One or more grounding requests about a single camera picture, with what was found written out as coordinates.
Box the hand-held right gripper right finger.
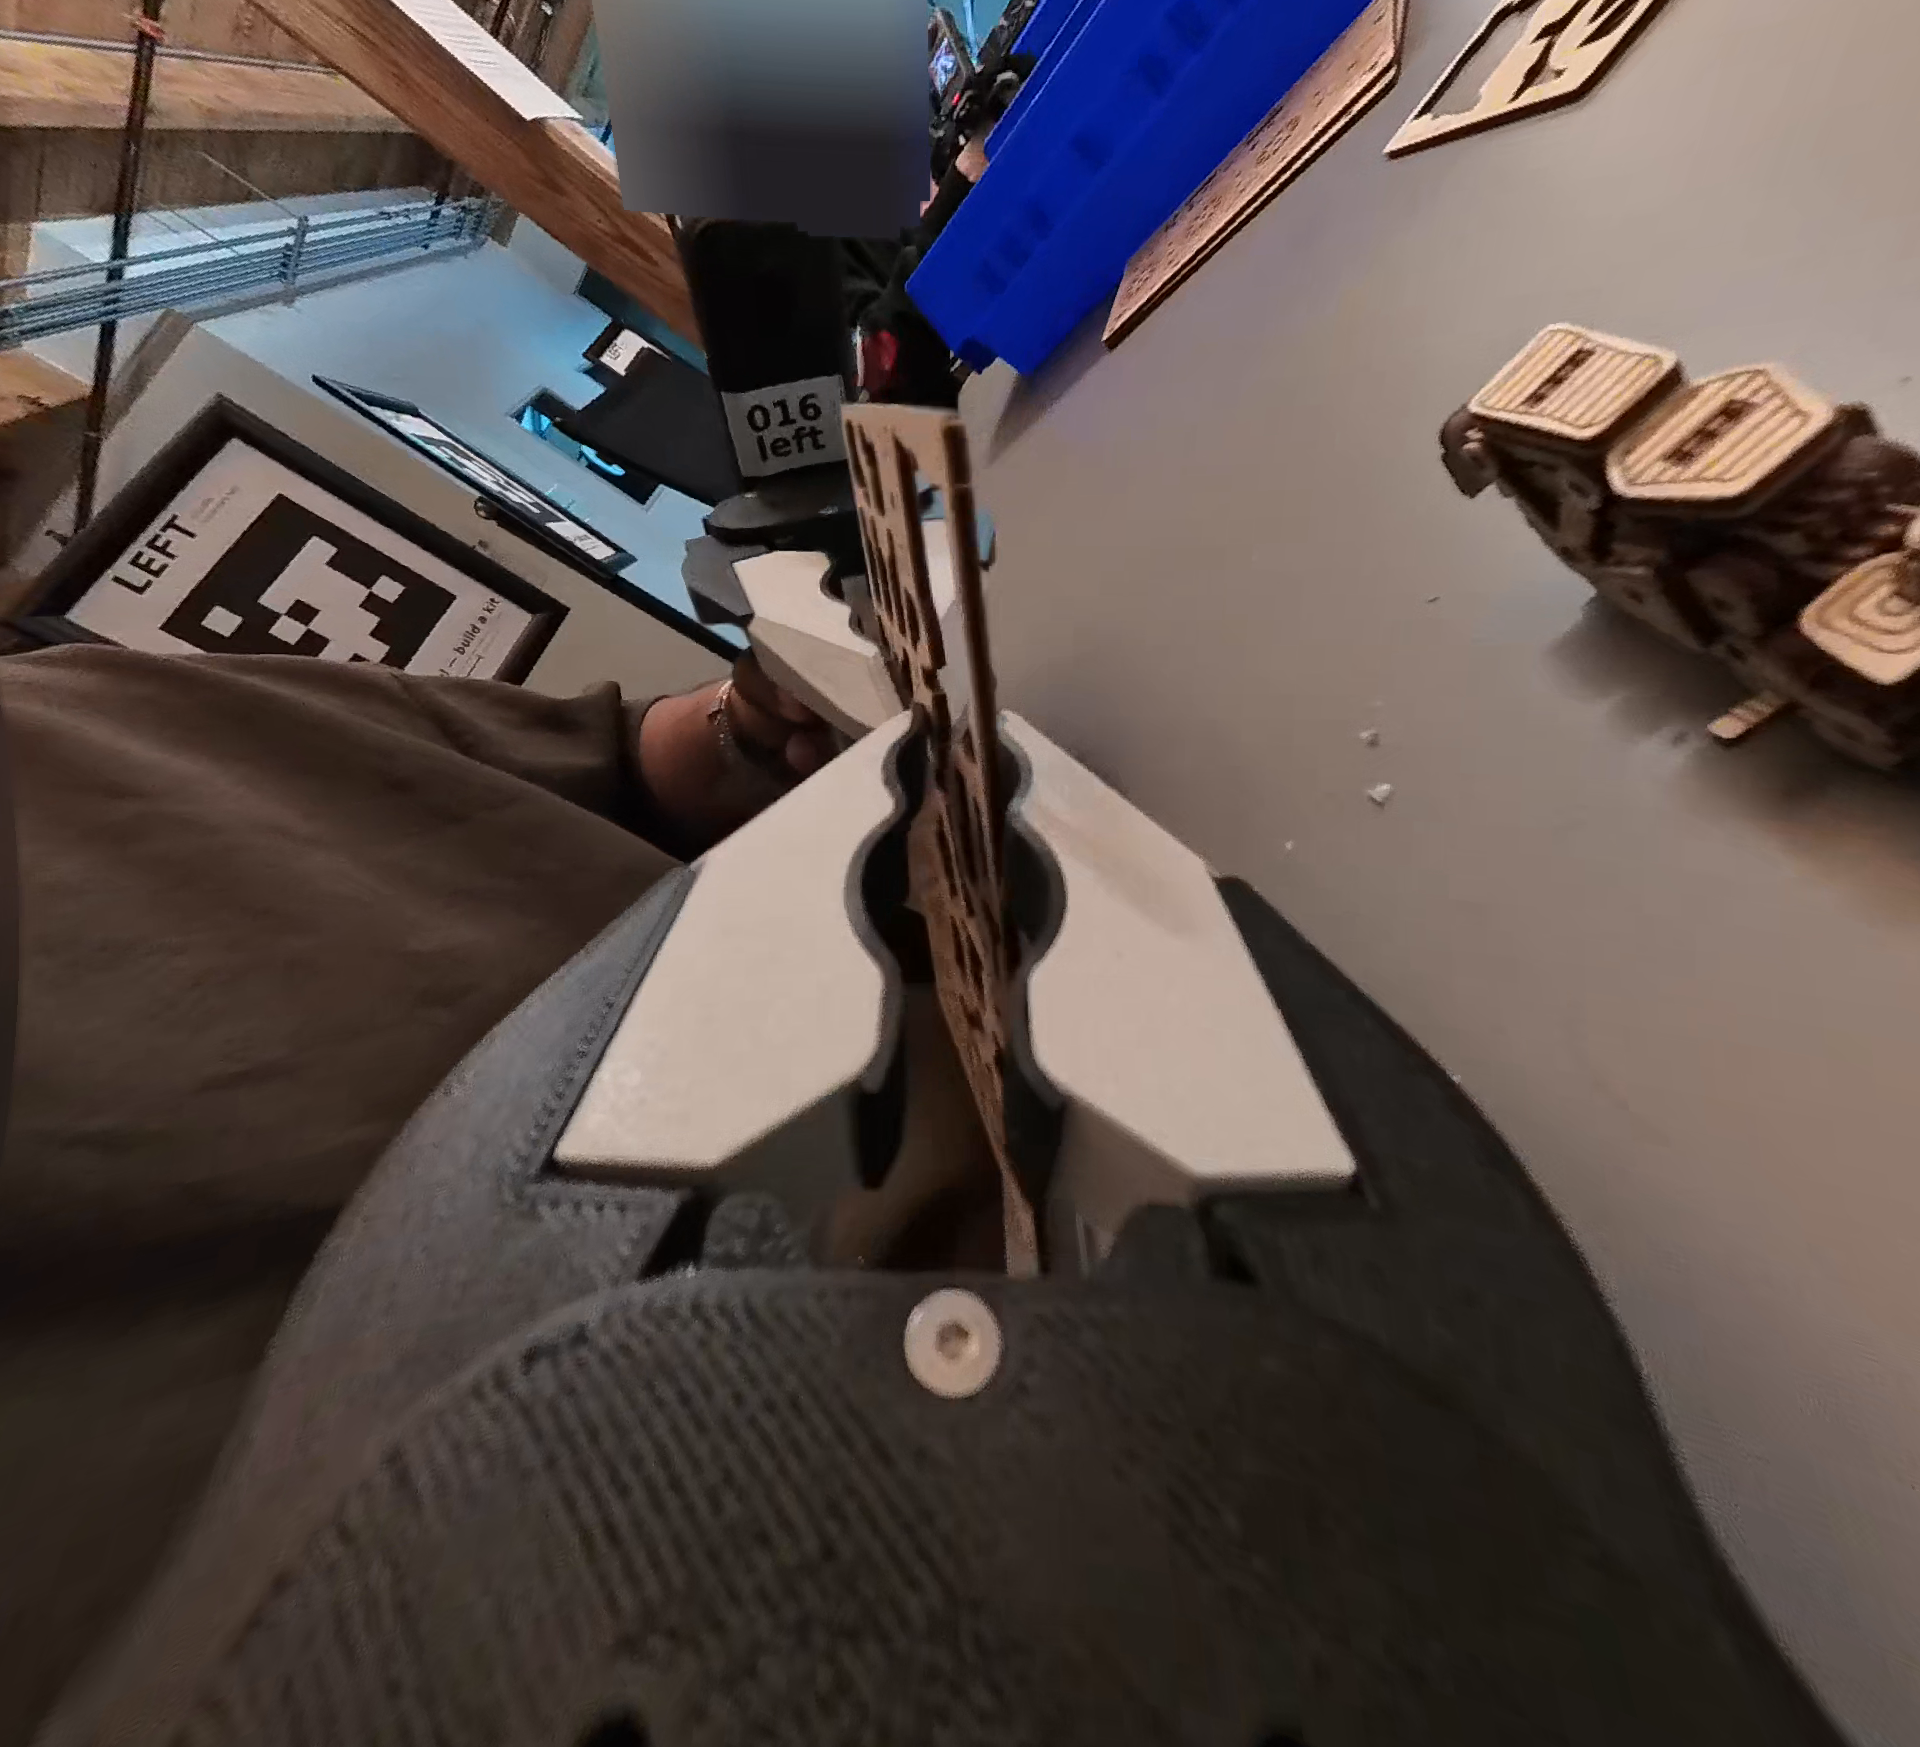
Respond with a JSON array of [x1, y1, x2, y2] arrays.
[[991, 708, 1363, 1206]]

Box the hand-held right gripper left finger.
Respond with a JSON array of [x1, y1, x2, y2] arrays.
[[550, 708, 926, 1183]]

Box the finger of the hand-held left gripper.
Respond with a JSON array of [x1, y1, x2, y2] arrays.
[[739, 548, 907, 741], [934, 488, 995, 615]]

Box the wooden puzzle sheet with gears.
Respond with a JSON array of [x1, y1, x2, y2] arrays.
[[838, 407, 1055, 1277]]

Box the person's left forearm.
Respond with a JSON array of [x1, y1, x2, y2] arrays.
[[628, 691, 721, 867]]

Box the person's left hand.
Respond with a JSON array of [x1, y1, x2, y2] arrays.
[[730, 661, 846, 816]]

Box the white paper sheet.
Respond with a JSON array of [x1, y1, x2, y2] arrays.
[[288, 0, 584, 124]]

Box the brown shirt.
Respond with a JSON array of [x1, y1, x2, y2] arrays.
[[0, 644, 706, 1747]]

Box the blue plastic bin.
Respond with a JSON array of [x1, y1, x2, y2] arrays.
[[907, 0, 1385, 378]]

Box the stack of wooden sheets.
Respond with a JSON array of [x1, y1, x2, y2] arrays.
[[1101, 0, 1415, 352]]

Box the framed marker poster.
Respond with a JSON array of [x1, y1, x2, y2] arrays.
[[12, 394, 572, 693]]

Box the wooden gear model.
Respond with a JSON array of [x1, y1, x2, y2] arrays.
[[1436, 321, 1920, 771]]

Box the framed wall poster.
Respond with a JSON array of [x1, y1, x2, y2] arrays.
[[312, 374, 641, 572]]

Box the metal cable tray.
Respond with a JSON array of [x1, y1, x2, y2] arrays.
[[0, 192, 506, 347]]

